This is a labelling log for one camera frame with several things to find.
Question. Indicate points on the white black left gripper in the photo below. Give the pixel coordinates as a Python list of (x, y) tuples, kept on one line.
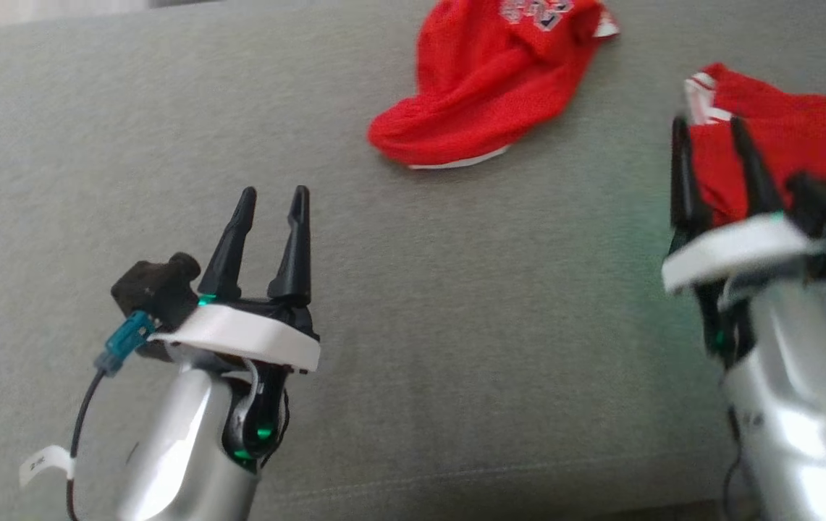
[(246, 333)]

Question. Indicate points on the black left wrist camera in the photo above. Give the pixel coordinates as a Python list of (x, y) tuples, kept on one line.
[(156, 286)]

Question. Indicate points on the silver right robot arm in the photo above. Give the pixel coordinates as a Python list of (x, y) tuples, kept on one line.
[(803, 405)]

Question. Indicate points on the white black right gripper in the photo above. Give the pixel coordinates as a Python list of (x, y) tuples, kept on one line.
[(731, 250)]

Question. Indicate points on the red Bulls 23 shorts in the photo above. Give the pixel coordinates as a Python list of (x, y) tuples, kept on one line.
[(485, 87)]

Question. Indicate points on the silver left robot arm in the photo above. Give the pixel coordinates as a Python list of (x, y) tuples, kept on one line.
[(181, 449)]

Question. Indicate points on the grey fabric sofa seat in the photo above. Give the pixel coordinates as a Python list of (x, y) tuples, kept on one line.
[(412, 304)]

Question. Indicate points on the red white Bulls jersey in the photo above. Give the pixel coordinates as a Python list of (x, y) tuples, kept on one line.
[(811, 137)]

